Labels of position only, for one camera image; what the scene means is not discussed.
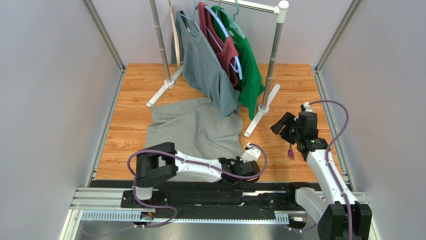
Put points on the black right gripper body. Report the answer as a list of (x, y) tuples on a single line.
[(286, 126)]

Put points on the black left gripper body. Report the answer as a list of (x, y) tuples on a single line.
[(239, 161)]

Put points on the maroon hanging shirt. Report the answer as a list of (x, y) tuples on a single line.
[(224, 49)]

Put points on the light grey cloth napkin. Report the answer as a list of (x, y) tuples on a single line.
[(197, 129)]

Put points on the blue-grey hanging shirt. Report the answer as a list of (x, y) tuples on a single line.
[(201, 68)]

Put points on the teal green hanger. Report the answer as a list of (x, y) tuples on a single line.
[(232, 20)]

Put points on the white clothes rack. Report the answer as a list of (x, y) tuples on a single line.
[(270, 91)]

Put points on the green hanging shirt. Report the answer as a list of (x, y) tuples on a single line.
[(250, 86)]

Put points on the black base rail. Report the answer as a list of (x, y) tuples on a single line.
[(228, 202)]

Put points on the light blue hanger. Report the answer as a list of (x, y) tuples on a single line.
[(206, 49)]

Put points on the wooden hanger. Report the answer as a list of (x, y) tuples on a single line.
[(175, 37)]

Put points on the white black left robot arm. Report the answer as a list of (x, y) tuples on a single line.
[(158, 164)]

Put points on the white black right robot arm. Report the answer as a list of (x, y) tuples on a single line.
[(339, 215)]

